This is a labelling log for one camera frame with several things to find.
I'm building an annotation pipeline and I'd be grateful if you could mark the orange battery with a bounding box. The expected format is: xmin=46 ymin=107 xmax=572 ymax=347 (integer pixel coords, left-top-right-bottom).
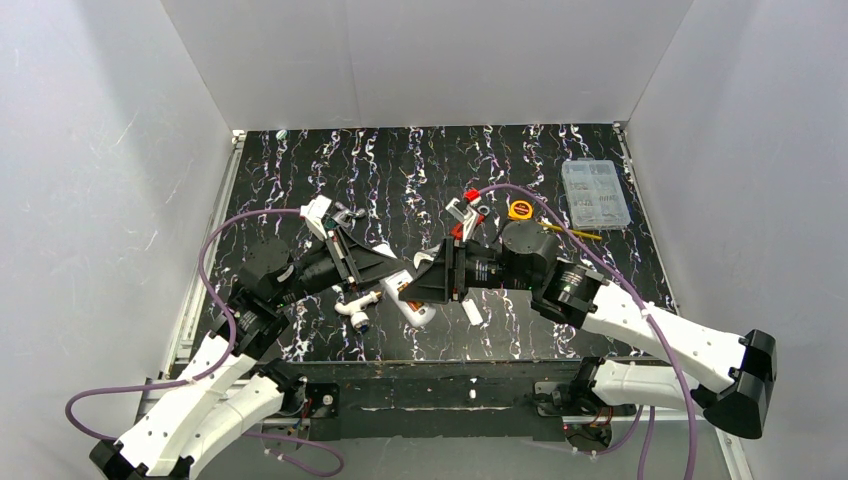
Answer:
xmin=409 ymin=302 xmax=428 ymax=315

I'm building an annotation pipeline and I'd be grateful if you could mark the white remote battery cover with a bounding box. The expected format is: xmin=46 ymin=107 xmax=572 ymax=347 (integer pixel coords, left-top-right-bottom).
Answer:
xmin=461 ymin=298 xmax=483 ymax=326

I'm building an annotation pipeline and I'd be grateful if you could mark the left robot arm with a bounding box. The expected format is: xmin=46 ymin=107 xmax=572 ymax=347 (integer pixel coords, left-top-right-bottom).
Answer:
xmin=90 ymin=228 xmax=428 ymax=479

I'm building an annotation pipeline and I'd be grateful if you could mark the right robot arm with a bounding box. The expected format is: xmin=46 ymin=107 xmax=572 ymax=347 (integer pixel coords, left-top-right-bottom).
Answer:
xmin=434 ymin=220 xmax=777 ymax=439

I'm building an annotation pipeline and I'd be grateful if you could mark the white plastic valve fitting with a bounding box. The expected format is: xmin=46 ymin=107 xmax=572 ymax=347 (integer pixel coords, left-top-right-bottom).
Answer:
xmin=334 ymin=291 xmax=382 ymax=333

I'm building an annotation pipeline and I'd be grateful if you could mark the yellow tape measure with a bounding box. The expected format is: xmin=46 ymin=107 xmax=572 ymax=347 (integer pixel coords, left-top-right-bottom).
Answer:
xmin=507 ymin=200 xmax=534 ymax=221

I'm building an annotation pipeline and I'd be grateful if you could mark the clear plastic screw box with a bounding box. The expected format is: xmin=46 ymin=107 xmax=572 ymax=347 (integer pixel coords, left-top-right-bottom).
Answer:
xmin=561 ymin=159 xmax=632 ymax=231

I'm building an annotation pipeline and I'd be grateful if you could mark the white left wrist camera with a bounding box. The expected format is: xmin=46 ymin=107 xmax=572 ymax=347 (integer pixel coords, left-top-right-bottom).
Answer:
xmin=299 ymin=195 xmax=340 ymax=241

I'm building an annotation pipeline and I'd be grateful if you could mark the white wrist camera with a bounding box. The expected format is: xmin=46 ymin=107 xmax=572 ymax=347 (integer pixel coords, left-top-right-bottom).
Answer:
xmin=445 ymin=189 xmax=491 ymax=242
xmin=299 ymin=195 xmax=340 ymax=241

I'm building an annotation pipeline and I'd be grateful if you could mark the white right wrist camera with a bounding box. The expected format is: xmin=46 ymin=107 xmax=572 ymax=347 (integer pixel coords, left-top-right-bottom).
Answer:
xmin=445 ymin=189 xmax=491 ymax=242

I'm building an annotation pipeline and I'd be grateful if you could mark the red handled ratchet wrench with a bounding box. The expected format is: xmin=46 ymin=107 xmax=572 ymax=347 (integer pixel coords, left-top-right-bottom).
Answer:
xmin=413 ymin=198 xmax=491 ymax=268

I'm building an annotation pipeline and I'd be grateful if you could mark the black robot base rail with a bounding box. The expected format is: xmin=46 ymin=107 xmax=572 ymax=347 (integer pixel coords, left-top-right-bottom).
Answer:
xmin=142 ymin=357 xmax=737 ymax=444

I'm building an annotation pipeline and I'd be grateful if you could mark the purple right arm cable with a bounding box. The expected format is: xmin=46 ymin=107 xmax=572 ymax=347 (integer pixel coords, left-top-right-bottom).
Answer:
xmin=478 ymin=184 xmax=699 ymax=480

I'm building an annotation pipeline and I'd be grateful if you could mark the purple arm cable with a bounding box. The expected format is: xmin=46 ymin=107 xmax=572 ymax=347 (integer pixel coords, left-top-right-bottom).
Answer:
xmin=478 ymin=184 xmax=699 ymax=480
xmin=64 ymin=209 xmax=346 ymax=478

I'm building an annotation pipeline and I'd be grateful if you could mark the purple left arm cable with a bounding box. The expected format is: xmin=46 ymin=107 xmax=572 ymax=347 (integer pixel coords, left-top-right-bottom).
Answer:
xmin=64 ymin=209 xmax=346 ymax=478

